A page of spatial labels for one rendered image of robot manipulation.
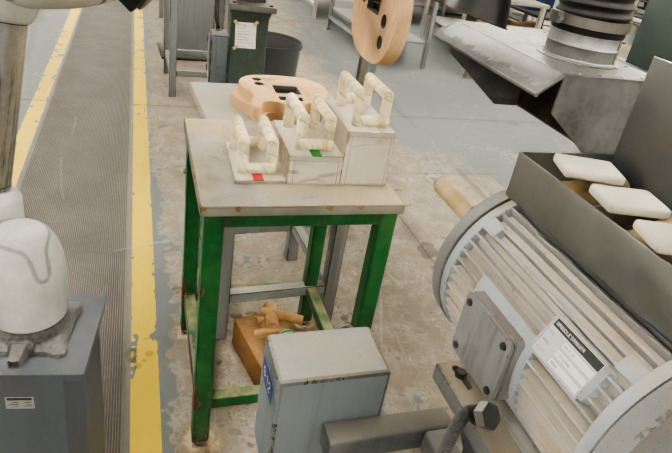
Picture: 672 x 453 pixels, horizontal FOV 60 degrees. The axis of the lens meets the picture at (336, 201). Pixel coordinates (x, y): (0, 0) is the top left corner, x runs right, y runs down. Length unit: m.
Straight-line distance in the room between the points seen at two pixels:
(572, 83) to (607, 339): 0.33
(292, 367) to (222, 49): 2.62
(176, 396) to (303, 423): 1.47
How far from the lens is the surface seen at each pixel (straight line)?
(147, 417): 2.23
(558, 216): 0.69
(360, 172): 1.71
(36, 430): 1.56
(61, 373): 1.41
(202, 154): 1.80
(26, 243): 1.33
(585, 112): 0.83
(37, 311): 1.39
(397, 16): 1.55
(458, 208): 0.98
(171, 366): 2.39
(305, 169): 1.66
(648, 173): 0.80
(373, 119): 1.68
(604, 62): 0.89
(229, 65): 3.28
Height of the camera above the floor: 1.68
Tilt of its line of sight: 28 degrees down
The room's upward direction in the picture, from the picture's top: 10 degrees clockwise
